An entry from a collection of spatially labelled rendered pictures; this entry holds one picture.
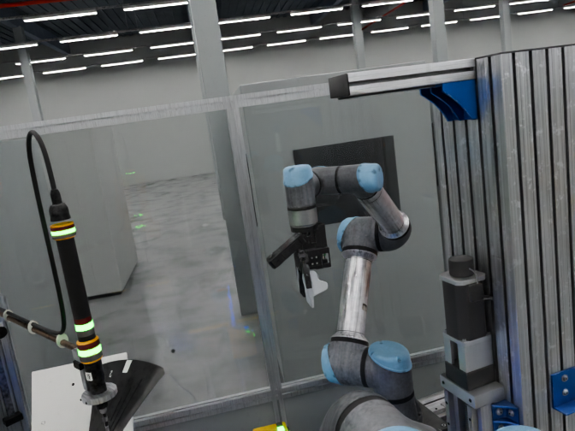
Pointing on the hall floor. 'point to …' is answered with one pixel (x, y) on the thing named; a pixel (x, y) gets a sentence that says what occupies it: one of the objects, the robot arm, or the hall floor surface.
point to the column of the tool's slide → (11, 391)
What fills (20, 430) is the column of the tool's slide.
